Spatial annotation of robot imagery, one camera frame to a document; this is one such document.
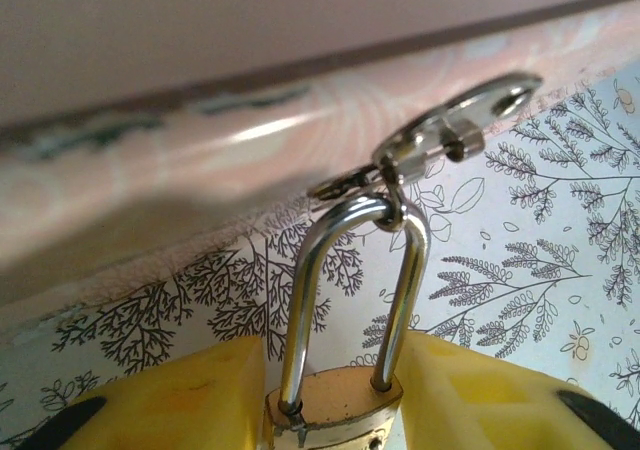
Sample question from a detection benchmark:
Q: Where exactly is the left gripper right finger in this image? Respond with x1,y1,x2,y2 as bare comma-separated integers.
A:
398,332,640,450

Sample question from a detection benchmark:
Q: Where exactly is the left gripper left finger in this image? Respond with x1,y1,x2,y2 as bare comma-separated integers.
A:
14,336,267,450

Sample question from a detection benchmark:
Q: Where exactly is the small brass padlock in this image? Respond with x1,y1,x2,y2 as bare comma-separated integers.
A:
262,194,432,450

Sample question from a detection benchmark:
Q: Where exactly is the pink tin box with couple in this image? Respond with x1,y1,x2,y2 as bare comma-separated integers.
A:
0,0,640,321

